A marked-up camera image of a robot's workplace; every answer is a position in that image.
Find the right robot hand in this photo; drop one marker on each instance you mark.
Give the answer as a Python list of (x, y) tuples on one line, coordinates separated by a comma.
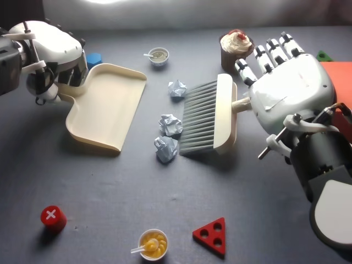
[(297, 85)]

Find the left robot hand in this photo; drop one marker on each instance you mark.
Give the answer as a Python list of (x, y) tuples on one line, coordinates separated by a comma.
[(57, 46)]

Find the cream plastic dustpan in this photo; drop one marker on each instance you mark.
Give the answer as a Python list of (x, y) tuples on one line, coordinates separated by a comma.
[(107, 110)]

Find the white paper ball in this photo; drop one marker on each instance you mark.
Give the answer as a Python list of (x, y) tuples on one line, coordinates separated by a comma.
[(171, 125), (166, 149), (177, 88)]

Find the green triangle block with holes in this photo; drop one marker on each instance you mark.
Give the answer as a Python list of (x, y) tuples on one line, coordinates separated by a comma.
[(323, 56)]

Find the blue hexagonal block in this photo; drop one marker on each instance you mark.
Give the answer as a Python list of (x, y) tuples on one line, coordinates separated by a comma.
[(94, 59)]

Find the orange box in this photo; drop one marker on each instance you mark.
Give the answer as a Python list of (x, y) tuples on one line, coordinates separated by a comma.
[(341, 79)]

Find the toy chocolate cupcake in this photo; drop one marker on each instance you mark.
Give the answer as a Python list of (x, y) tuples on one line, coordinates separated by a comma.
[(233, 46)]

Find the small blue-white bowl with spoon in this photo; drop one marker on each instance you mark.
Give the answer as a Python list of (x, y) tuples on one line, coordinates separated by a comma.
[(159, 56)]

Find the grey table cloth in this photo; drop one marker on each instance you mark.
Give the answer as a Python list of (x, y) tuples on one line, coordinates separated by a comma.
[(176, 192)]

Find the red cylinder with white cross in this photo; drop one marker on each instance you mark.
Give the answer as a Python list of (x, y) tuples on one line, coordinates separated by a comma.
[(52, 218)]

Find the red triangle block with holes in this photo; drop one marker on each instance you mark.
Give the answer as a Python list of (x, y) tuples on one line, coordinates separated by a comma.
[(211, 237)]

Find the white bowl with yellow food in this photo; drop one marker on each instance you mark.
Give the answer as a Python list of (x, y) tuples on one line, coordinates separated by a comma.
[(154, 244)]

